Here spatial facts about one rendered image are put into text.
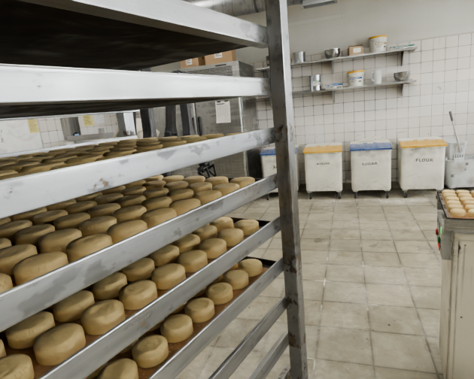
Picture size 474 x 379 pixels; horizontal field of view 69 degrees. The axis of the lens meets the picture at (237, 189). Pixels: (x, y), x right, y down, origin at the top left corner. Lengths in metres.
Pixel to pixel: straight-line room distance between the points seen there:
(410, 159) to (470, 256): 3.62
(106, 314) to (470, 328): 1.53
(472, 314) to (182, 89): 1.51
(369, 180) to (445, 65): 1.89
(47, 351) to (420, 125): 5.61
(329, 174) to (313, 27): 2.22
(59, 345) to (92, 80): 0.27
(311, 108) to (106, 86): 5.38
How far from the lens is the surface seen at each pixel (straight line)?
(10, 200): 0.34
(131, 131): 0.96
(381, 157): 5.11
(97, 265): 0.39
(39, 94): 0.35
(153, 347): 0.55
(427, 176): 5.25
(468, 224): 1.60
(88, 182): 0.37
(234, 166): 5.09
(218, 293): 0.64
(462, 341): 1.81
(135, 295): 0.49
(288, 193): 0.69
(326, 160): 5.10
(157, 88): 0.44
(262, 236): 0.66
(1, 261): 0.46
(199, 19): 0.53
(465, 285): 1.68
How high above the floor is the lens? 1.37
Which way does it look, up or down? 13 degrees down
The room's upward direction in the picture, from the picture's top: 5 degrees counter-clockwise
